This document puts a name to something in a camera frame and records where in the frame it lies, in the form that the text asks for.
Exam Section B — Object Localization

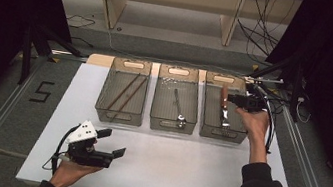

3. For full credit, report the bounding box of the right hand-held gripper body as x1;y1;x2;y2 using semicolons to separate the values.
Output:
235;73;285;118

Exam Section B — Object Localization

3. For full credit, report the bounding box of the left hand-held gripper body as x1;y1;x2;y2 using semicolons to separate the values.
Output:
61;117;118;171

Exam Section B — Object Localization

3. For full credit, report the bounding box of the wooden handled fork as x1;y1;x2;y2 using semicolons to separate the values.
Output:
214;84;238;138

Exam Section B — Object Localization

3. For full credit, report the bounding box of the grey translucent plastic bin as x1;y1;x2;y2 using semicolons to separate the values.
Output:
195;70;260;146
147;63;206;137
92;54;153;129

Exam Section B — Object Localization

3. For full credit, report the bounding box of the metal spoon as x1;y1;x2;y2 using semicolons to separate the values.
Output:
167;88;192;130

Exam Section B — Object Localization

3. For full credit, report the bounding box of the person's right hand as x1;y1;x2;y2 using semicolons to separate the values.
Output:
229;106;275;151

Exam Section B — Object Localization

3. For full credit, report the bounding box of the person's left hand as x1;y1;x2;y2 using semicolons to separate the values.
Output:
47;156;106;187

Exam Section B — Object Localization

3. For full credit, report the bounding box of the white table sheet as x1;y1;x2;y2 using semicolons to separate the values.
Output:
14;53;318;187

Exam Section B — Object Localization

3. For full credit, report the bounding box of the black metal stand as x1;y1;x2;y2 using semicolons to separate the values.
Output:
15;22;87;93
240;47;311;124

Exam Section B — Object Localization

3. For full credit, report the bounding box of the left hand-held gripper cable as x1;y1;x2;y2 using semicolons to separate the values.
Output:
41;120;82;179

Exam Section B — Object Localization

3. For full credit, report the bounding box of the white plug with cable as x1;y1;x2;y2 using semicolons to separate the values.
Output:
293;95;314;124

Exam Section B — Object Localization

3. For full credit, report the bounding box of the bundle of black cables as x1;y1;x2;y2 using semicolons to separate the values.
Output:
230;0;297;70

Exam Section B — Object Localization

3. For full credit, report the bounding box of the thin black floor cable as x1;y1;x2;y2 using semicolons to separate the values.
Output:
64;12;98;31

